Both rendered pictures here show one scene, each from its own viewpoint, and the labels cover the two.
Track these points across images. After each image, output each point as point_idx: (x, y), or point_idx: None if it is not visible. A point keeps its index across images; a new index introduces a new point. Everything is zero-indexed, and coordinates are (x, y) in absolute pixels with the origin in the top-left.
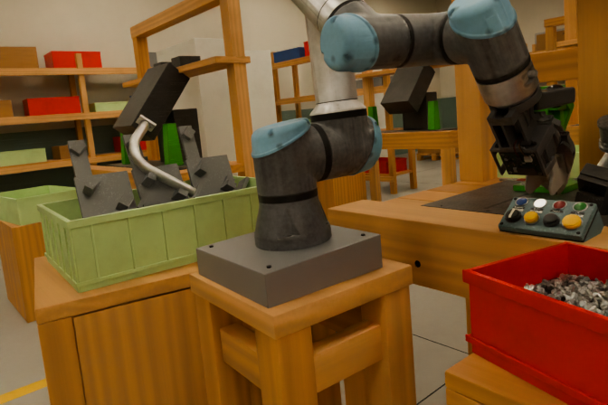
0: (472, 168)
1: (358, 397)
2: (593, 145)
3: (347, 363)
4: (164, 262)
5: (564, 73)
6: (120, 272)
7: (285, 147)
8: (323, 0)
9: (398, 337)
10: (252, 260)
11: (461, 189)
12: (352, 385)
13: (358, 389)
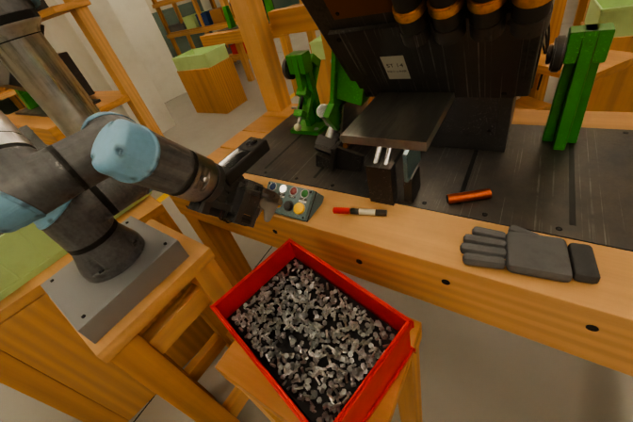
0: (272, 103)
1: (229, 275)
2: None
3: (183, 322)
4: (45, 262)
5: (315, 24)
6: (7, 287)
7: (56, 219)
8: None
9: (217, 287)
10: (75, 304)
11: (265, 125)
12: (224, 270)
13: (228, 272)
